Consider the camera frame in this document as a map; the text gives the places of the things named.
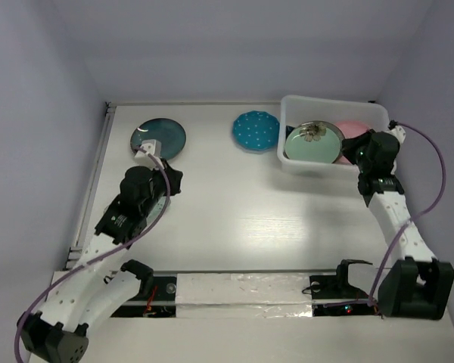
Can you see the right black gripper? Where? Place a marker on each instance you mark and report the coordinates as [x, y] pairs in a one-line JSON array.
[[351, 144]]

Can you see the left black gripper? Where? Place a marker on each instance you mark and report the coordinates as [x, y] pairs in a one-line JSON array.
[[174, 177]]

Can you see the pink round plate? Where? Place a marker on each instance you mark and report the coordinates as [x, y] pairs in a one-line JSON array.
[[352, 128]]

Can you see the dark teal round plate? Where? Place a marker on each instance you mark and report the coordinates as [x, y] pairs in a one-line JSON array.
[[168, 132]]

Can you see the mint rectangular divided plate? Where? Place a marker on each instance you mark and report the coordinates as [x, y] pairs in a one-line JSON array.
[[157, 209]]

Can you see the mint green flower plate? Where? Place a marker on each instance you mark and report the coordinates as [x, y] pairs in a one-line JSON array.
[[312, 145]]

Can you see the blue polka dot plate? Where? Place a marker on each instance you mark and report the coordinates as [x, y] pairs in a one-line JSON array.
[[256, 131]]

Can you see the navy shell shaped plate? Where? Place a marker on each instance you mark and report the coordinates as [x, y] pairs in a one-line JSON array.
[[289, 130]]

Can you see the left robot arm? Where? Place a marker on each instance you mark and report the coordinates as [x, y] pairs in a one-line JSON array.
[[59, 323]]

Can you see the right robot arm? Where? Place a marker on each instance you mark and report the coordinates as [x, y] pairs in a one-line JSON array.
[[411, 282]]

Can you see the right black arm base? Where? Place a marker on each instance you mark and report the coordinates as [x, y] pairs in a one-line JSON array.
[[344, 293]]

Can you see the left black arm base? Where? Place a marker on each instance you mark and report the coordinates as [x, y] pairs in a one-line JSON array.
[[161, 303]]

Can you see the white plastic bin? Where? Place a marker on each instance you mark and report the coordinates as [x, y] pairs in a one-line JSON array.
[[295, 110]]

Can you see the white foam front bar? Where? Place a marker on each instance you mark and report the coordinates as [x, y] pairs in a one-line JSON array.
[[242, 295]]

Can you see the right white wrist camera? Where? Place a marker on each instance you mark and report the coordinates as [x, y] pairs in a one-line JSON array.
[[396, 130]]

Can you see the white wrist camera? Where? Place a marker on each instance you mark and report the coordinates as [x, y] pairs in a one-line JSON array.
[[148, 147], [396, 130]]

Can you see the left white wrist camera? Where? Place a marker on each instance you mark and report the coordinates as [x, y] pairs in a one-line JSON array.
[[148, 147]]

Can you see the metal side rail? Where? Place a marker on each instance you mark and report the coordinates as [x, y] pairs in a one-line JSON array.
[[89, 196]]

